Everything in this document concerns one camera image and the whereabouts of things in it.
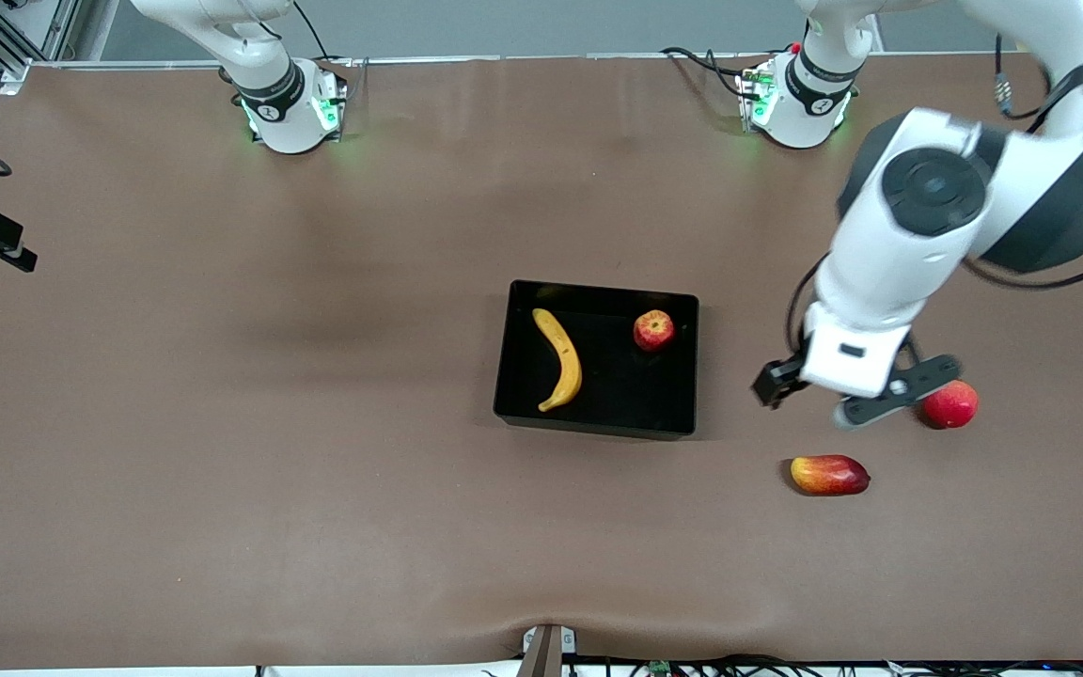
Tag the small red yellow apple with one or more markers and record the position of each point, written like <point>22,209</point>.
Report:
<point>654,331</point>

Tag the black plastic box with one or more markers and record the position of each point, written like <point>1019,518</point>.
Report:
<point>607,385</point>

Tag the yellow banana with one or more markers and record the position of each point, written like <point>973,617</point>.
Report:
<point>568,367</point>

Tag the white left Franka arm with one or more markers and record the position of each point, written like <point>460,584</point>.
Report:
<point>932,188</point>

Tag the red yellow mango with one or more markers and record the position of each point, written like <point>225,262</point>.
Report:
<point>828,475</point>

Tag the round red peach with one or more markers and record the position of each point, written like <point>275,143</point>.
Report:
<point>957,407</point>

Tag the small green circuit board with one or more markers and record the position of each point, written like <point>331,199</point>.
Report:
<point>660,669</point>

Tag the metal table clamp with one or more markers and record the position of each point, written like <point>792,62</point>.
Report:
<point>546,649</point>

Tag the brown table cover sheet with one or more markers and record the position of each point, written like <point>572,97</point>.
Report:
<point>316,470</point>

